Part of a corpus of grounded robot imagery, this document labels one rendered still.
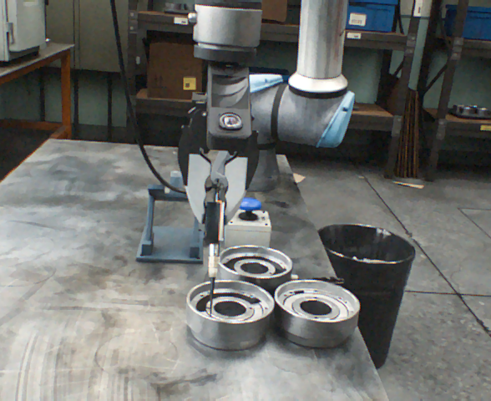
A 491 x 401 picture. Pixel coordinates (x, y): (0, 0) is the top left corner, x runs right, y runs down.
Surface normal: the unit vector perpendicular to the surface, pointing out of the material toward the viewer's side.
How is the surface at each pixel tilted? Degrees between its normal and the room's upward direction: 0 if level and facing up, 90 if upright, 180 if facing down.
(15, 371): 0
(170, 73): 93
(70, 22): 90
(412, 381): 0
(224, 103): 32
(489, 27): 90
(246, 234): 90
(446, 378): 0
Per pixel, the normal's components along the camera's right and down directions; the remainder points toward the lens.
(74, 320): 0.08, -0.94
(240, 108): 0.11, -0.62
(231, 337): 0.07, 0.32
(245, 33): 0.56, 0.32
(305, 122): -0.38, 0.42
